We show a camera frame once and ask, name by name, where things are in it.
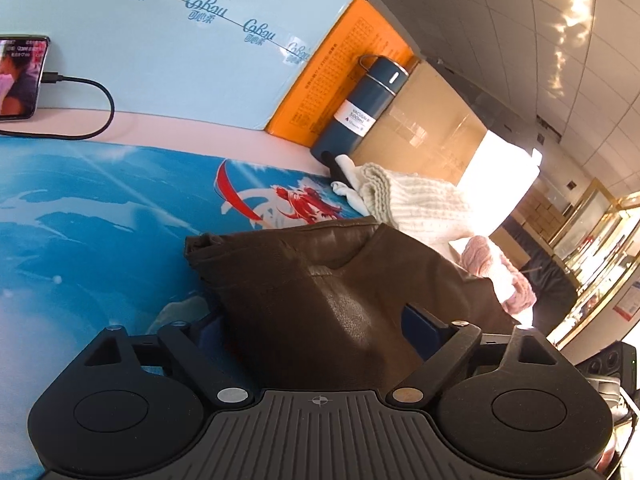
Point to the white board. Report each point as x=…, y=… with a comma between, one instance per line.
x=500, y=180

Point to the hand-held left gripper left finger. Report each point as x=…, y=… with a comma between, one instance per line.
x=190, y=355

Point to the brown leather garment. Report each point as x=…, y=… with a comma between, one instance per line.
x=310, y=300

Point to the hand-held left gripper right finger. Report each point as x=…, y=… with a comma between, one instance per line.
x=420, y=327

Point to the ceiling air vent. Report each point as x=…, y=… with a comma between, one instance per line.
x=550, y=129

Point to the white cloth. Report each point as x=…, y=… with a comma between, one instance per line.
x=345, y=165

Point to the gold framed display cabinet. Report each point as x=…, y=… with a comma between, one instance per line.
x=600, y=250

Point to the brown cardboard box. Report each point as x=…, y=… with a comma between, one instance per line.
x=425, y=130

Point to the smartphone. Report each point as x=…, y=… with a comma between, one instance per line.
x=20, y=80

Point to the blue printed mat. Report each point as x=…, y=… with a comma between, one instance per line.
x=100, y=220

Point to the orange cardboard box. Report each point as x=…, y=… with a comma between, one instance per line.
x=320, y=90

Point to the white knit sweater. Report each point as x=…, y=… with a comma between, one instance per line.
x=420, y=205

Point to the pink knit garment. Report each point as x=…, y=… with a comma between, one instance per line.
x=490, y=260

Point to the dark blue vacuum bottle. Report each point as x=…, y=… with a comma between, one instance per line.
x=365, y=105

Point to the light blue cardboard box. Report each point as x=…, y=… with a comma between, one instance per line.
x=175, y=60

